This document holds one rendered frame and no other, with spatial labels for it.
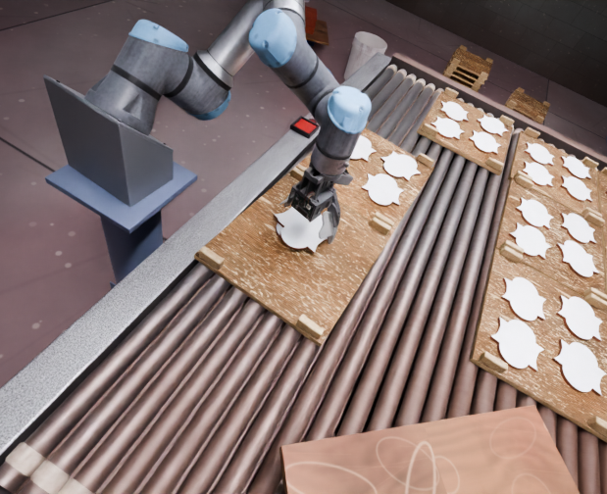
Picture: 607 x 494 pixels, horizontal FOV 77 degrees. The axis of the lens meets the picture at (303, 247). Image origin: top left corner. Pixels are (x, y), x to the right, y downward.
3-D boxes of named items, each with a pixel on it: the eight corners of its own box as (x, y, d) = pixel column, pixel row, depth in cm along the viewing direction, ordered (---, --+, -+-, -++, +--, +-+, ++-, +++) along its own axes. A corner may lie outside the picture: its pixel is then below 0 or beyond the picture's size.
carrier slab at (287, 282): (193, 258, 88) (193, 254, 86) (288, 174, 113) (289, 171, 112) (320, 347, 82) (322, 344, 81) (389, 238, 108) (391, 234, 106)
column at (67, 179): (77, 329, 160) (7, 177, 94) (142, 270, 184) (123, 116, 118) (151, 378, 156) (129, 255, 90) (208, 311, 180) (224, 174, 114)
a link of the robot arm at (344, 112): (360, 81, 70) (382, 110, 66) (340, 131, 78) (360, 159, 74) (323, 81, 66) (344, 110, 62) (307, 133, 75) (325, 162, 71)
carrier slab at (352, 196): (288, 174, 113) (289, 171, 112) (348, 122, 139) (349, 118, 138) (389, 237, 108) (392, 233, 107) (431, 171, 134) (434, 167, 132)
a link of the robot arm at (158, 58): (104, 59, 87) (132, 6, 86) (154, 92, 98) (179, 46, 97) (125, 70, 81) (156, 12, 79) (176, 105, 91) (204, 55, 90)
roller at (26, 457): (-5, 477, 60) (-17, 472, 56) (386, 71, 184) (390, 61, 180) (20, 495, 59) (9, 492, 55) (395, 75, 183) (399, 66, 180)
